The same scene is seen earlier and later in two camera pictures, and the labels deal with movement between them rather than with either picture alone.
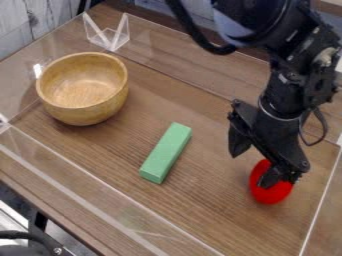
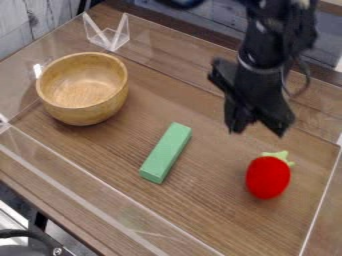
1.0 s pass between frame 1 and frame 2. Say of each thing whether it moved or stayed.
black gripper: moved
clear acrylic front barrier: stayed
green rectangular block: stayed
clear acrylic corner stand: stayed
